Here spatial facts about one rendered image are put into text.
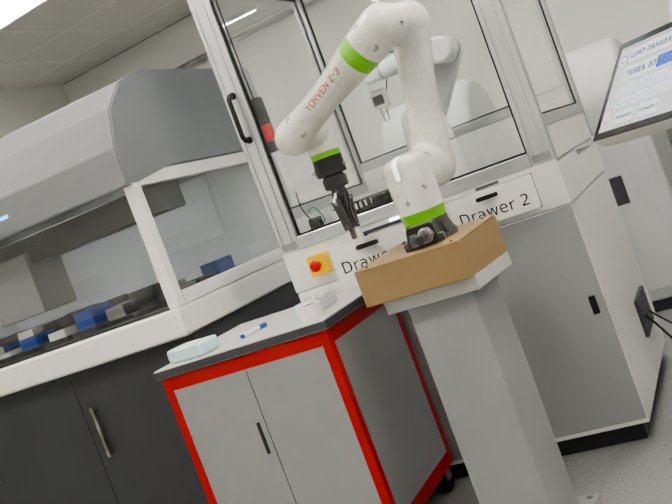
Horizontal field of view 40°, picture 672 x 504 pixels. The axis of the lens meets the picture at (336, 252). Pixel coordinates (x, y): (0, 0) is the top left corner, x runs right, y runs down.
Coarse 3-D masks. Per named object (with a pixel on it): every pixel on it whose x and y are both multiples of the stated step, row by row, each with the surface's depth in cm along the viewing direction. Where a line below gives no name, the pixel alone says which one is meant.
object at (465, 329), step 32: (448, 288) 241; (480, 288) 237; (416, 320) 251; (448, 320) 247; (480, 320) 243; (448, 352) 249; (480, 352) 245; (512, 352) 253; (448, 384) 251; (480, 384) 247; (512, 384) 247; (448, 416) 253; (480, 416) 249; (512, 416) 244; (544, 416) 259; (480, 448) 251; (512, 448) 246; (544, 448) 253; (480, 480) 253; (512, 480) 249; (544, 480) 246
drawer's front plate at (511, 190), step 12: (516, 180) 291; (528, 180) 290; (480, 192) 296; (492, 192) 295; (504, 192) 294; (516, 192) 292; (528, 192) 291; (456, 204) 300; (468, 204) 299; (480, 204) 297; (492, 204) 296; (516, 204) 293; (528, 204) 291; (540, 204) 290; (456, 216) 301; (504, 216) 295
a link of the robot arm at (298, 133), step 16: (336, 64) 249; (320, 80) 254; (336, 80) 251; (352, 80) 250; (320, 96) 255; (336, 96) 254; (304, 112) 259; (320, 112) 258; (288, 128) 262; (304, 128) 261; (320, 128) 264; (288, 144) 264; (304, 144) 264
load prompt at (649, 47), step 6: (660, 36) 253; (666, 36) 250; (648, 42) 258; (654, 42) 255; (660, 42) 252; (666, 42) 249; (636, 48) 263; (642, 48) 260; (648, 48) 257; (654, 48) 254; (660, 48) 251; (630, 54) 266; (636, 54) 262; (642, 54) 259; (648, 54) 256; (630, 60) 264
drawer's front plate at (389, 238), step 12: (396, 228) 277; (384, 240) 279; (396, 240) 278; (336, 252) 286; (348, 252) 285; (360, 252) 283; (372, 252) 282; (336, 264) 287; (348, 264) 285; (360, 264) 284; (348, 276) 286
